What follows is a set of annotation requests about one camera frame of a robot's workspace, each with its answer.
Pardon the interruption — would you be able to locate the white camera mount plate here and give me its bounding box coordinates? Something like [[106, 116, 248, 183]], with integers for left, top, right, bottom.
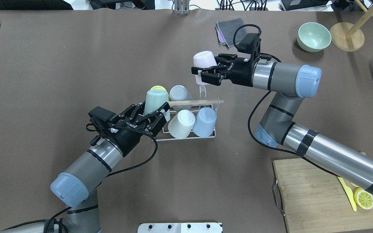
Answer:
[[137, 222, 223, 233]]

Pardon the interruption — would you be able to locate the bamboo cutting board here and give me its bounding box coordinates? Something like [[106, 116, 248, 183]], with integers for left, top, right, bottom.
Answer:
[[273, 158, 373, 233]]

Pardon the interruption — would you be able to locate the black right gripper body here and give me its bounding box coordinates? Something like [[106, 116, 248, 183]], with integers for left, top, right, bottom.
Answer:
[[216, 53, 256, 87]]

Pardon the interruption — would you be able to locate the grey plastic cup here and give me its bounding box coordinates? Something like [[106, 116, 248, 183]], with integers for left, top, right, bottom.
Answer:
[[170, 85, 193, 101]]

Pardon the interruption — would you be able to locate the green plastic cup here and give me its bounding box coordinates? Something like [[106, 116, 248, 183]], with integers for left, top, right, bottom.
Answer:
[[143, 89, 169, 115]]

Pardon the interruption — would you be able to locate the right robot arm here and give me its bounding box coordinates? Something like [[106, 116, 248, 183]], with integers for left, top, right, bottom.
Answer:
[[192, 51, 373, 194]]

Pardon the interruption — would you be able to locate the green ceramic bowl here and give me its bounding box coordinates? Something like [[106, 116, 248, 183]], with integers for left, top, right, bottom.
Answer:
[[297, 22, 332, 52]]

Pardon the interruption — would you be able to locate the grey folded cloth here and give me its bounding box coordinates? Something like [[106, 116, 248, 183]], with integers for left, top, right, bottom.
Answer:
[[216, 18, 244, 48]]

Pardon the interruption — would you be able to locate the white wire cup holder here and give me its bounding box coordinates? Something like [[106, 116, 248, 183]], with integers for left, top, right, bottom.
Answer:
[[144, 85, 224, 141]]

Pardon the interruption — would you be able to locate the blue plastic cup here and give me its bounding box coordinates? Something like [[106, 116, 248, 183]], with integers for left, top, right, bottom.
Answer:
[[192, 107, 217, 137]]

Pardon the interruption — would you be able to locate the wooden mug tree stand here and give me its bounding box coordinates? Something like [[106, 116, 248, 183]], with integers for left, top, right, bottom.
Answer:
[[330, 0, 373, 52]]

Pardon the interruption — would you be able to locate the white plastic cup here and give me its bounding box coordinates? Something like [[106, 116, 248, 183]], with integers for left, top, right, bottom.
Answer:
[[168, 110, 196, 139]]

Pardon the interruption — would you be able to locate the yellow plastic cup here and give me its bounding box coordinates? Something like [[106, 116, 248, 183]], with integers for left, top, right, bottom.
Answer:
[[150, 85, 167, 92]]

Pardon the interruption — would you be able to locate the yellow plastic knife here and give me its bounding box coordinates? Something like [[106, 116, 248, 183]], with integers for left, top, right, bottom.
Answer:
[[337, 176, 357, 211]]

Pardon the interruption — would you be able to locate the pink plastic cup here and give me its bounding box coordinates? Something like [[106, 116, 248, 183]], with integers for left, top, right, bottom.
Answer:
[[193, 50, 217, 68]]

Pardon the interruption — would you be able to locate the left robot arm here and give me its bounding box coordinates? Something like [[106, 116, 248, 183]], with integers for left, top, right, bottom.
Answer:
[[3, 102, 170, 233]]

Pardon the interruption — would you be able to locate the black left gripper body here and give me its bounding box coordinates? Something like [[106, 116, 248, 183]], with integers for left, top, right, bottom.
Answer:
[[87, 106, 151, 157]]

